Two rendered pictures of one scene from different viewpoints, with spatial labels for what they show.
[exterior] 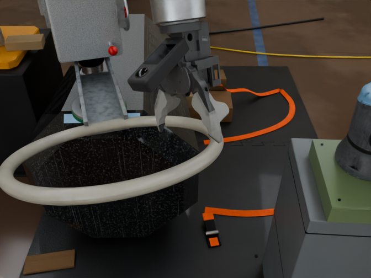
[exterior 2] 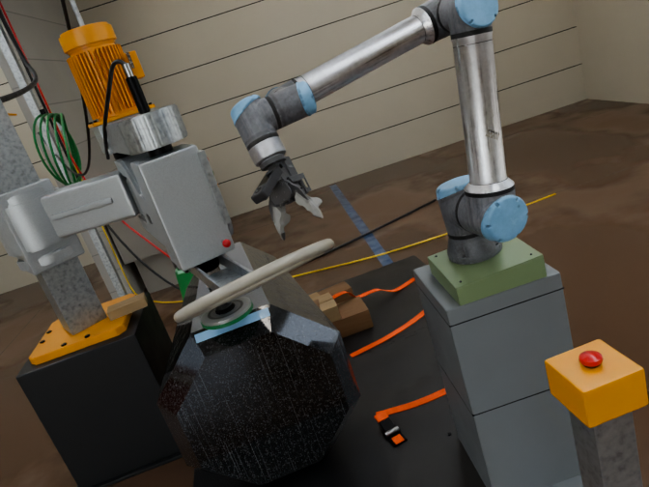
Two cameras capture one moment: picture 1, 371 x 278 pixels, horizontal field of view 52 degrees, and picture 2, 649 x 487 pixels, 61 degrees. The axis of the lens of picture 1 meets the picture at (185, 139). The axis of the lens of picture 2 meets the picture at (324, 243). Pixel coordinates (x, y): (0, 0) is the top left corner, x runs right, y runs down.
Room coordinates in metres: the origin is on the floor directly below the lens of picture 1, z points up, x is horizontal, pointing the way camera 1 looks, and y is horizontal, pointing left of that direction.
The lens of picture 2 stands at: (-0.82, 0.08, 1.73)
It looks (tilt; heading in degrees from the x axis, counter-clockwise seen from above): 19 degrees down; 355
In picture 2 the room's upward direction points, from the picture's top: 18 degrees counter-clockwise
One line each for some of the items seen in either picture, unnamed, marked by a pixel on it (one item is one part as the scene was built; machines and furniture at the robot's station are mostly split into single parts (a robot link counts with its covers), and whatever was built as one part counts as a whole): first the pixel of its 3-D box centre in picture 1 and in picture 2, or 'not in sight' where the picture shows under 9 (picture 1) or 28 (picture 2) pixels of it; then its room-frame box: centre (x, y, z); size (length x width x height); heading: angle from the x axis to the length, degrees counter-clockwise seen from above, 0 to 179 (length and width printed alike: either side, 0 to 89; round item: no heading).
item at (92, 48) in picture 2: not in sight; (106, 73); (1.91, 0.53, 1.92); 0.31 x 0.28 x 0.40; 107
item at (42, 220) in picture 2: not in sight; (68, 210); (2.03, 0.98, 1.38); 0.74 x 0.34 x 0.25; 75
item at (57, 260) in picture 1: (49, 261); not in sight; (1.12, 0.70, 0.02); 0.25 x 0.10 x 0.01; 100
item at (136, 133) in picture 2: not in sight; (139, 134); (1.61, 0.45, 1.63); 0.96 x 0.25 x 0.17; 17
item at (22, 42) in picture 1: (25, 42); (127, 306); (2.03, 0.91, 0.81); 0.20 x 0.10 x 0.05; 98
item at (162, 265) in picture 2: not in sight; (163, 233); (5.16, 1.16, 0.43); 1.30 x 0.62 x 0.86; 176
